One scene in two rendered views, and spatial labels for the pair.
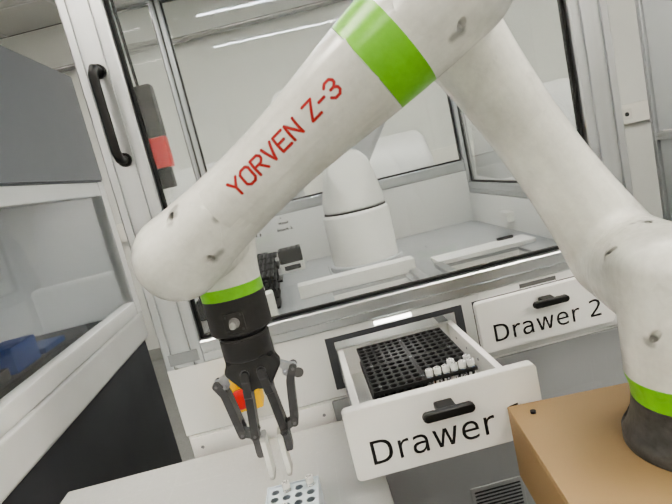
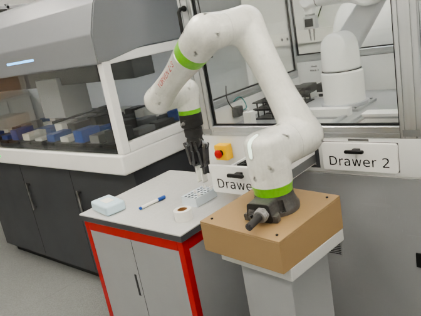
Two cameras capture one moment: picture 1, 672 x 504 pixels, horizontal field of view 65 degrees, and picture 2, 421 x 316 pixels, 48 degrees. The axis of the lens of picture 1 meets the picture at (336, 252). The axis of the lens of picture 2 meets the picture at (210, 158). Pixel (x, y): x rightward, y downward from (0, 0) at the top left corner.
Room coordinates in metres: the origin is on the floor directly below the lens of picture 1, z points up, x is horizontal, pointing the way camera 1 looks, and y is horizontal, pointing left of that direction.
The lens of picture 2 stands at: (-0.52, -1.20, 1.44)
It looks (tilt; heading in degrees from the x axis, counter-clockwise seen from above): 16 degrees down; 45
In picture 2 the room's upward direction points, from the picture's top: 10 degrees counter-clockwise
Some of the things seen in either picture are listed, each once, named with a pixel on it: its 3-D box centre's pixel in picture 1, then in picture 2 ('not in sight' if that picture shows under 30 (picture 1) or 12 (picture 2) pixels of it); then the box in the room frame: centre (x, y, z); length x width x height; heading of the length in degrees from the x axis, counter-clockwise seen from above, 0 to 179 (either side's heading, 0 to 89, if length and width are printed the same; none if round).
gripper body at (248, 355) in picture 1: (250, 359); (194, 137); (0.76, 0.16, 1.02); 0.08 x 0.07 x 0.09; 91
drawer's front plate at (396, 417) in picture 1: (445, 420); (242, 180); (0.71, -0.10, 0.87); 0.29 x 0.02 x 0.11; 93
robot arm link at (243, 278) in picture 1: (218, 248); (185, 96); (0.75, 0.16, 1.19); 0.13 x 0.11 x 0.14; 170
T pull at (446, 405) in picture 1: (446, 408); (237, 174); (0.69, -0.10, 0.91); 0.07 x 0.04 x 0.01; 93
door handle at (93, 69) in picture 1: (107, 115); (184, 27); (0.99, 0.35, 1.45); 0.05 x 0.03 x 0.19; 3
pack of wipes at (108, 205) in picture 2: not in sight; (108, 204); (0.49, 0.50, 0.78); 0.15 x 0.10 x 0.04; 81
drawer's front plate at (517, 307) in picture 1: (544, 311); (358, 157); (1.05, -0.40, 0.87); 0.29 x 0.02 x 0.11; 93
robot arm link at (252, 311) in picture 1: (237, 313); (190, 120); (0.75, 0.16, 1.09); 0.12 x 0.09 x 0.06; 1
